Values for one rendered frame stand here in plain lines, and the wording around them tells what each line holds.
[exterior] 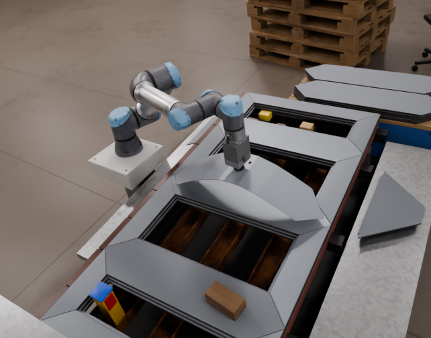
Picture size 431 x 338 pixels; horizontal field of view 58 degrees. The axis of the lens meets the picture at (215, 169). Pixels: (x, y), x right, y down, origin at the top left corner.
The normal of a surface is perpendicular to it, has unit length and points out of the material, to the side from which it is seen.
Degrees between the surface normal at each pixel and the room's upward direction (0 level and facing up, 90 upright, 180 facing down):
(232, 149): 90
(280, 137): 0
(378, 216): 0
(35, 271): 0
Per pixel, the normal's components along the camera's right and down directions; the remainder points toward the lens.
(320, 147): -0.14, -0.75
